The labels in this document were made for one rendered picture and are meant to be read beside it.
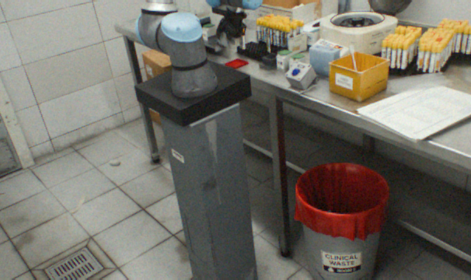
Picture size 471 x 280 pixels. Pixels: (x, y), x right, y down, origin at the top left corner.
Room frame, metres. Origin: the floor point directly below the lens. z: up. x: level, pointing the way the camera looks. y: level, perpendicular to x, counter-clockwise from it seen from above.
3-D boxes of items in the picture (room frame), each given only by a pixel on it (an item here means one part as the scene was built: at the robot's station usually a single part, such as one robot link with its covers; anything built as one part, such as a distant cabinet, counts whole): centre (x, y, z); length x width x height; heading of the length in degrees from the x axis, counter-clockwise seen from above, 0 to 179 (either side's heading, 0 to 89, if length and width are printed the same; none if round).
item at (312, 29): (1.92, -0.41, 0.92); 0.24 x 0.12 x 0.10; 127
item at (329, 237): (1.47, -0.37, 0.22); 0.38 x 0.37 x 0.44; 37
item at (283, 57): (1.65, -0.20, 0.91); 0.05 x 0.04 x 0.07; 127
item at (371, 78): (1.40, -0.40, 0.92); 0.13 x 0.13 x 0.10; 34
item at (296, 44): (1.88, -0.22, 0.91); 0.20 x 0.10 x 0.07; 37
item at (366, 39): (1.75, -0.48, 0.94); 0.30 x 0.24 x 0.12; 118
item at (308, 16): (2.08, -0.31, 0.95); 0.29 x 0.25 x 0.15; 127
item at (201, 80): (1.42, 0.13, 0.99); 0.15 x 0.15 x 0.10
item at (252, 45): (1.84, -0.11, 0.93); 0.17 x 0.09 x 0.11; 34
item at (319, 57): (1.55, -0.33, 0.92); 0.10 x 0.07 x 0.10; 43
